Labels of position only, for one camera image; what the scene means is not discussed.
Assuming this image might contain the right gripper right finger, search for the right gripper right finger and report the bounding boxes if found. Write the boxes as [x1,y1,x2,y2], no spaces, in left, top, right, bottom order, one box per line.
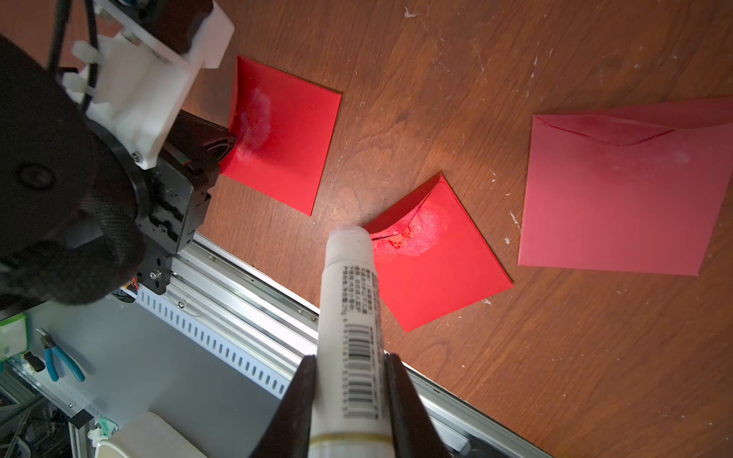
[385,353,450,458]

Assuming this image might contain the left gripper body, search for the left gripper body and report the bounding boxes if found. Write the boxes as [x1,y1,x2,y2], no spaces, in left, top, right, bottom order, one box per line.
[137,111,237,295]

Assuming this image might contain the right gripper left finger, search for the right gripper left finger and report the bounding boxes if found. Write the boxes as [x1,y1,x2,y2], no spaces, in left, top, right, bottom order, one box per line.
[249,355,317,458]

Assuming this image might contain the white glue stick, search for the white glue stick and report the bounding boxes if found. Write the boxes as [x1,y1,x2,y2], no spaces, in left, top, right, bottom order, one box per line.
[308,226,394,457]

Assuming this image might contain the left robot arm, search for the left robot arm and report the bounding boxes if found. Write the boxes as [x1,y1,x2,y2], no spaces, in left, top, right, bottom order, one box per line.
[1,39,236,318]

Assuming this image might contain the right dark red envelope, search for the right dark red envelope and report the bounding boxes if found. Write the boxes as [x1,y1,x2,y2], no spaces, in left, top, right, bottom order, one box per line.
[518,98,732,276]

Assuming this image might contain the aluminium rail frame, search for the aluminium rail frame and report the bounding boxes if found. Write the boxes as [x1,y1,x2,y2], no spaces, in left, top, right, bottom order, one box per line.
[137,234,546,457]

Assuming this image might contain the teal handled pliers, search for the teal handled pliers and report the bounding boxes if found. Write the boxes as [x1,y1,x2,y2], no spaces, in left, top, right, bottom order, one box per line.
[36,328,86,383]

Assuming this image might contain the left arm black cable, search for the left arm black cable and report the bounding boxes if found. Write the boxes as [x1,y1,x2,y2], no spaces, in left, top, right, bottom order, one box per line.
[45,0,101,110]

